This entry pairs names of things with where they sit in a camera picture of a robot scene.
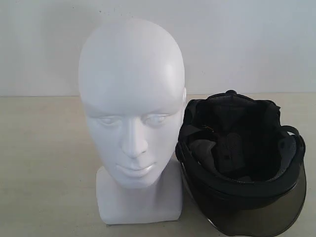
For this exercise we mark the white mannequin head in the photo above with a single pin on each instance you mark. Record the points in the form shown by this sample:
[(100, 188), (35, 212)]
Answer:
[(132, 88)]

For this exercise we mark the black helmet with tinted visor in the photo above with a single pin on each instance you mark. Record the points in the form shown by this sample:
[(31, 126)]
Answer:
[(242, 167)]

